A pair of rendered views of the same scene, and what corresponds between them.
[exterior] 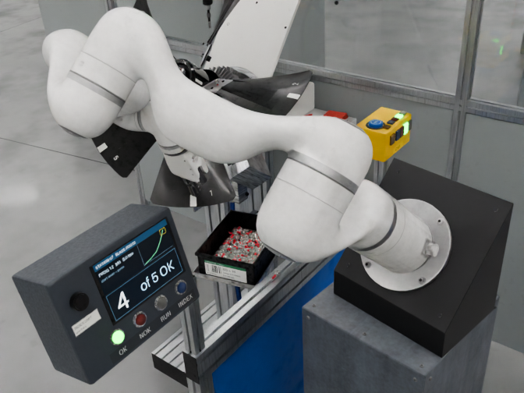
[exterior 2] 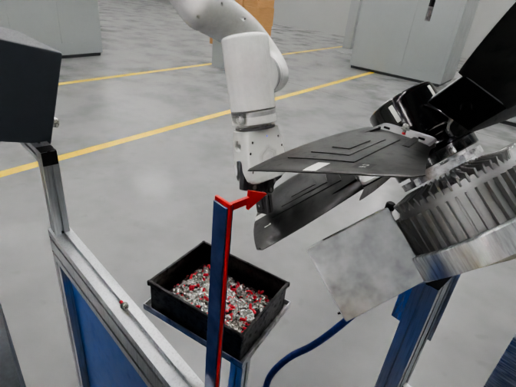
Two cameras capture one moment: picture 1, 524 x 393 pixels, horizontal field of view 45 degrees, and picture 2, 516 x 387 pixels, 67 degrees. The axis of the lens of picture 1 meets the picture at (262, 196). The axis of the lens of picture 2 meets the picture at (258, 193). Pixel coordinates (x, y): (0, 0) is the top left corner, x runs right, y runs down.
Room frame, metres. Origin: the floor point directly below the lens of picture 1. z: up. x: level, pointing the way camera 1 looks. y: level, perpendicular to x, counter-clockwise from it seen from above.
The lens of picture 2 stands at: (1.46, -0.50, 1.39)
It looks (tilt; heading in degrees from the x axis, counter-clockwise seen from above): 29 degrees down; 94
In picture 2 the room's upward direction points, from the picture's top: 6 degrees clockwise
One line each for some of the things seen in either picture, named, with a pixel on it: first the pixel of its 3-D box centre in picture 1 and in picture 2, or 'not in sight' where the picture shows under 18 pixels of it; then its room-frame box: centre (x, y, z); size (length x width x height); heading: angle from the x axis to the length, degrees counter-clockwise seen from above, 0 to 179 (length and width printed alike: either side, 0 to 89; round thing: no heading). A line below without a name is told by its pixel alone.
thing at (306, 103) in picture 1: (285, 98); not in sight; (2.19, -0.11, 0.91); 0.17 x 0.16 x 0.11; 141
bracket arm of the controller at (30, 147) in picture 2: not in sight; (30, 139); (0.90, 0.23, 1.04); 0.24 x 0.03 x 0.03; 141
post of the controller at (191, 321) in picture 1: (190, 314); (53, 191); (0.98, 0.16, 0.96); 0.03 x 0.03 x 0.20; 51
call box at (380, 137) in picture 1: (382, 136); not in sight; (1.62, -0.36, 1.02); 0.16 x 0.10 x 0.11; 141
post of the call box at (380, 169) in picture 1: (380, 166); not in sight; (1.62, -0.36, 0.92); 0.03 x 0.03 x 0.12; 51
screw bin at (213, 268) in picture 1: (242, 246); (219, 295); (1.37, 0.06, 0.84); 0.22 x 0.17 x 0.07; 155
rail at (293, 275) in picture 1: (307, 261); (166, 375); (1.32, -0.11, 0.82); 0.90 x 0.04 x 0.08; 141
